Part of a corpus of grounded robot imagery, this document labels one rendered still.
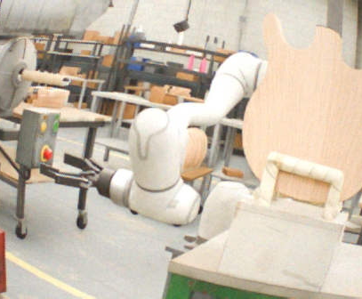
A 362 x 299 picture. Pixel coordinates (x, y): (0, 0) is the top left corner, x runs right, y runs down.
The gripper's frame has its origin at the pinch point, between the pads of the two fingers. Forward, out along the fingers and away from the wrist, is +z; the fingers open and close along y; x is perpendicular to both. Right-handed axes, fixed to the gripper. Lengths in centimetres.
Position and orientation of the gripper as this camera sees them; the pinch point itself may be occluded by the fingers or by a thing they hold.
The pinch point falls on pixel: (55, 164)
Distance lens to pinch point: 159.3
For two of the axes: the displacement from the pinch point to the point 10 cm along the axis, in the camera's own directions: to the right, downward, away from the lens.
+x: 1.5, -9.5, -2.7
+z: -9.1, -2.4, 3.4
